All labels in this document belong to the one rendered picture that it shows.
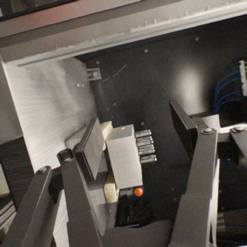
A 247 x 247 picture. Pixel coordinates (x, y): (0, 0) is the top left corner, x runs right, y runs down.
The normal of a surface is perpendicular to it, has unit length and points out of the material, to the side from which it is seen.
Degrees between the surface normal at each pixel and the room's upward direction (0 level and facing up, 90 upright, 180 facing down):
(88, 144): 2
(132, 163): 90
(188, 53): 90
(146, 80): 90
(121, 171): 90
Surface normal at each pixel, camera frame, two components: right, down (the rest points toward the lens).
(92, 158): 0.97, -0.22
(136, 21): -0.06, 0.16
